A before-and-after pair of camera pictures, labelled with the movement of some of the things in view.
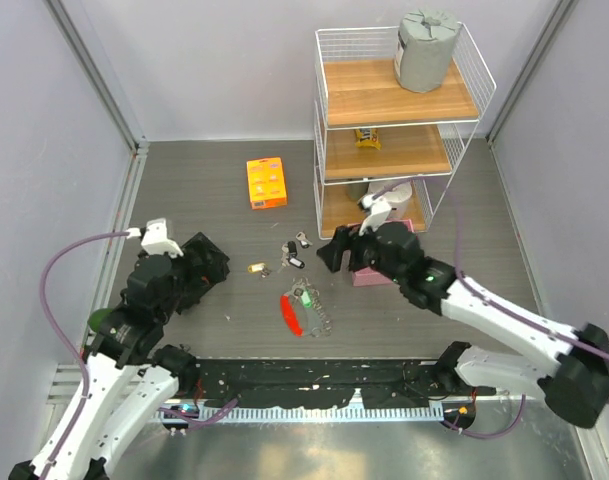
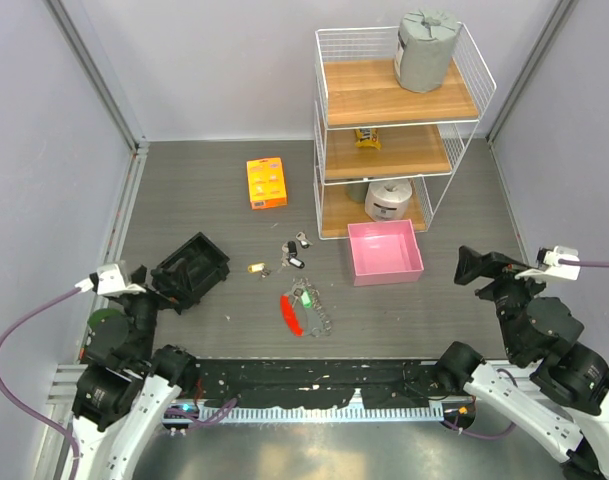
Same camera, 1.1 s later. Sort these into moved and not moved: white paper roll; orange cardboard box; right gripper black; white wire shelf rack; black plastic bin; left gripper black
Moved: right gripper black; left gripper black
Not moved: black plastic bin; white paper roll; white wire shelf rack; orange cardboard box
